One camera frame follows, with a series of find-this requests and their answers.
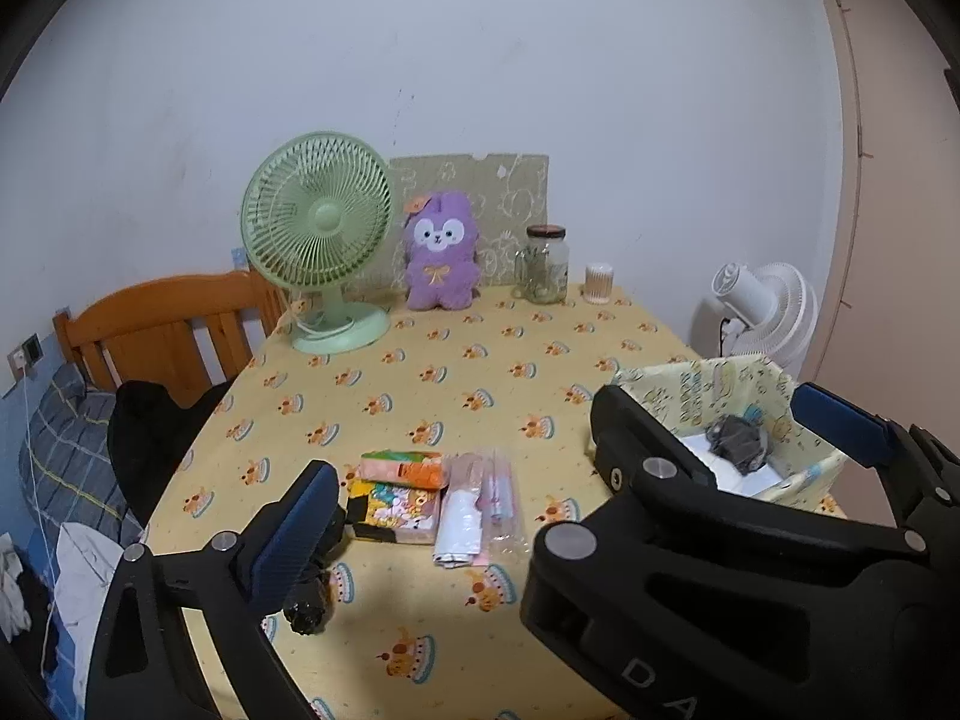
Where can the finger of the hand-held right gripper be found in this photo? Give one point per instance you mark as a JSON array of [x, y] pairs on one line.
[[847, 424], [637, 439]]

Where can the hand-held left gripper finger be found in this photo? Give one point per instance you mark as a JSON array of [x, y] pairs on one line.
[[300, 532]]

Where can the yellow printed fabric storage box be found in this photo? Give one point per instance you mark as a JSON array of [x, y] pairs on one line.
[[675, 390]]

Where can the green cartoon tissue pack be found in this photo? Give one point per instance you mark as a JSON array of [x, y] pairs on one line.
[[397, 469]]

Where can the pink clear packet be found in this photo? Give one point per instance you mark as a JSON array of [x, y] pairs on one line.
[[499, 495]]

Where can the black fabric bundle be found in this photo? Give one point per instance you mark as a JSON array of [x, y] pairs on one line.
[[307, 611]]

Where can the yellow cartoon printed pack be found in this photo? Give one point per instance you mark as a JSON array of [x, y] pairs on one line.
[[397, 514]]

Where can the grey cloth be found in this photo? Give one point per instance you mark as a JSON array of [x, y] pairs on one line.
[[739, 442]]

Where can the white folded item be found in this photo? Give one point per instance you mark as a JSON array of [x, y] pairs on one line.
[[757, 481]]

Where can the white standing fan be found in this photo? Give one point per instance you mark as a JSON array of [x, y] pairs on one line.
[[772, 307]]

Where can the white plastic packet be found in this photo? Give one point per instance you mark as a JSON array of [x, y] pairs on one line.
[[457, 525]]

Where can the cotton swab container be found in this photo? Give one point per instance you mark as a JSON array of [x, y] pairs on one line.
[[600, 285]]

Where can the black cloth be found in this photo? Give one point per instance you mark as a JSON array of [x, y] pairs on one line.
[[157, 435]]

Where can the glass jar with dark lid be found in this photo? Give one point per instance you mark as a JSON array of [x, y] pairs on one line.
[[544, 270]]

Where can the yellow cake print tablecloth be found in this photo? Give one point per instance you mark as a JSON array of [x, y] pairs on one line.
[[450, 390]]

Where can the white sheet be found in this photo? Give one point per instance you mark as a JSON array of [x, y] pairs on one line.
[[90, 592]]

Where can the blue plaid bedding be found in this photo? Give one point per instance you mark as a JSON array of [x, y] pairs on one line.
[[67, 450]]

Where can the purple plush toy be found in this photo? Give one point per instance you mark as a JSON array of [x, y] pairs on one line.
[[442, 270]]

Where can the beige printed board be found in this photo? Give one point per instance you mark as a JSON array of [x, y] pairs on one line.
[[510, 195]]

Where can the green desk fan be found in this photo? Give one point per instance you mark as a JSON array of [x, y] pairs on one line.
[[330, 217]]

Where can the blue wall plate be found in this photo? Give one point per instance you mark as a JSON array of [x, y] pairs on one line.
[[238, 259]]

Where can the wall socket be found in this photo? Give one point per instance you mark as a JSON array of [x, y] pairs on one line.
[[26, 351]]

